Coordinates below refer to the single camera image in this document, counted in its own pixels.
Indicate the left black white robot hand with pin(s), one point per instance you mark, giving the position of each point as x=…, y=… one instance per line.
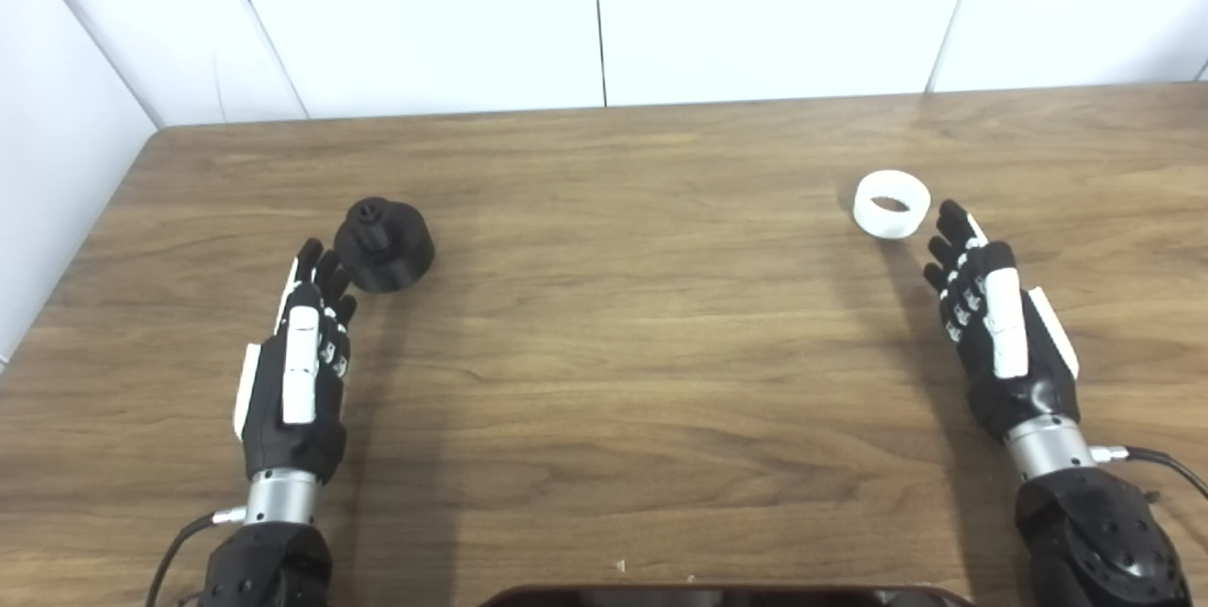
x=300, y=399

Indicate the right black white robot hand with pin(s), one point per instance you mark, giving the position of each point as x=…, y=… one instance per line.
x=1019, y=380

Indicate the round black part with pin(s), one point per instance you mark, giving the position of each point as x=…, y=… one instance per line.
x=392, y=253

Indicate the dark glossy torso edge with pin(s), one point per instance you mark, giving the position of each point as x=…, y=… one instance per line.
x=717, y=598

